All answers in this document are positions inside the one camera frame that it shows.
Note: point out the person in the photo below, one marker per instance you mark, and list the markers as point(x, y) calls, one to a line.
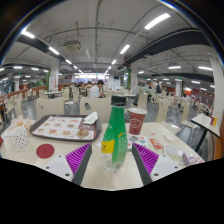
point(158, 88)
point(95, 90)

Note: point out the small red sauce packet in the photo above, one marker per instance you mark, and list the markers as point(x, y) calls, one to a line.
point(155, 143)

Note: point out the ceiling air conditioner unit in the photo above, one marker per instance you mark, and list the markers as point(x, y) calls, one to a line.
point(71, 45)

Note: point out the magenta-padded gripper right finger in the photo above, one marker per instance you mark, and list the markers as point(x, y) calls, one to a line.
point(146, 158)

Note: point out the green plastic drink bottle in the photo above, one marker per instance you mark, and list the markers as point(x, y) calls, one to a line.
point(115, 133)

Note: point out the crumpled white napkin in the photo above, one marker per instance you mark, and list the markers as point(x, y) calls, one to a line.
point(90, 118)

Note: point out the white black-dotted mug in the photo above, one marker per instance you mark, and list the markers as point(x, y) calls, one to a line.
point(20, 137)

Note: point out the clear plastic bag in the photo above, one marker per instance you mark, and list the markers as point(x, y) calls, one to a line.
point(180, 155)

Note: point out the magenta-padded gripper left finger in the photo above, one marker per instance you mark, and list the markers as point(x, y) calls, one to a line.
point(78, 158)

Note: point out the brown tray with paper liner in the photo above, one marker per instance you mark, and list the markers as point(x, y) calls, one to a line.
point(60, 126)

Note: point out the beige side table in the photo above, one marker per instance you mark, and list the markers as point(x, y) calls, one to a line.
point(210, 123)

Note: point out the flat round red coaster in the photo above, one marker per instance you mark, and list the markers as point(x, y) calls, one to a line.
point(45, 151)

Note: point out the ceiling lights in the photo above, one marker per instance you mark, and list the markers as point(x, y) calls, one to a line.
point(156, 21)

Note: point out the brown bun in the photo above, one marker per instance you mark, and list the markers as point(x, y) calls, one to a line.
point(83, 133)

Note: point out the red paper cup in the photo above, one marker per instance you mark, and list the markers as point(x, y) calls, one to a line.
point(136, 121)

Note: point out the beige chairs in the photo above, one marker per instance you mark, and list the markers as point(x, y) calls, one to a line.
point(50, 106)

